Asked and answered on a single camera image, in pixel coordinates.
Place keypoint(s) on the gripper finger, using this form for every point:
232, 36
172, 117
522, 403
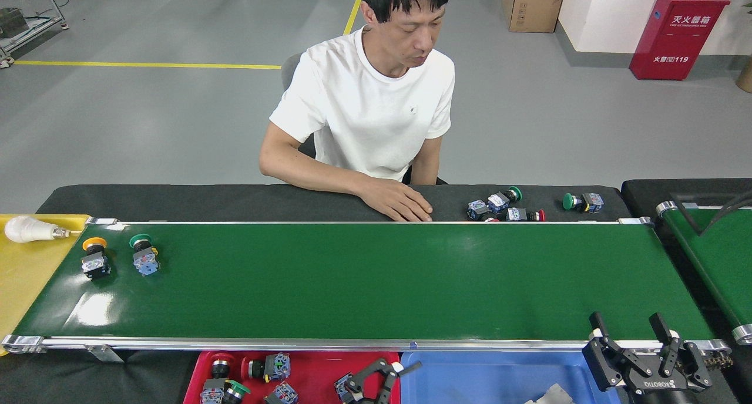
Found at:
405, 369
370, 369

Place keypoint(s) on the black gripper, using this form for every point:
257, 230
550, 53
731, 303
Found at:
664, 392

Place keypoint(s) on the red push button switch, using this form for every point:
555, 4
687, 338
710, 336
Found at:
517, 214
283, 393
220, 369
477, 209
341, 386
277, 367

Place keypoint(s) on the white circuit breaker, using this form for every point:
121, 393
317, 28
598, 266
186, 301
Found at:
549, 396

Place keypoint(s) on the green push button switch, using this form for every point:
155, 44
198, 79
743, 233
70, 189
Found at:
498, 203
238, 386
568, 202
145, 262

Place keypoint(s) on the person's right forearm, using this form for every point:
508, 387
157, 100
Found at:
317, 178

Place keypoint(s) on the long green conveyor belt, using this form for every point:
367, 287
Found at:
352, 275

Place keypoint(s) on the short green conveyor belt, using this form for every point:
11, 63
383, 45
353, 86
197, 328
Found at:
717, 263

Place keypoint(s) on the yellow plastic tray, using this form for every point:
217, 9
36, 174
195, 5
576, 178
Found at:
29, 286

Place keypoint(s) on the person's right hand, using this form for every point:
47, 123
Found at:
399, 204

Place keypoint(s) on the red plastic bin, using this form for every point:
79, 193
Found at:
317, 369

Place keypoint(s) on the blue plastic bin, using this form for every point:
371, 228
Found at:
470, 380

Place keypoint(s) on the person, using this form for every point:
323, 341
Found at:
364, 110

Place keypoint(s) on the potted plant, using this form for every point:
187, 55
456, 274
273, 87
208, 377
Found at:
746, 78

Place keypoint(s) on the grey office chair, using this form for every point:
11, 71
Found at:
291, 72

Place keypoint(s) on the red fire extinguisher box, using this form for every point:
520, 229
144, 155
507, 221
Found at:
675, 40

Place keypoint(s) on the white light bulb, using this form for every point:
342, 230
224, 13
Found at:
26, 229

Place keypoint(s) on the brown cardboard box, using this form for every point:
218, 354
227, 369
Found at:
531, 7

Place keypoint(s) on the silver metal rack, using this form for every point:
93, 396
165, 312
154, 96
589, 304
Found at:
9, 49

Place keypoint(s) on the dark grey equipment box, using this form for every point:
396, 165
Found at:
13, 22

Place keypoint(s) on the black conveyor guide bracket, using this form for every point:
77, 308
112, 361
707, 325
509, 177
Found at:
699, 229

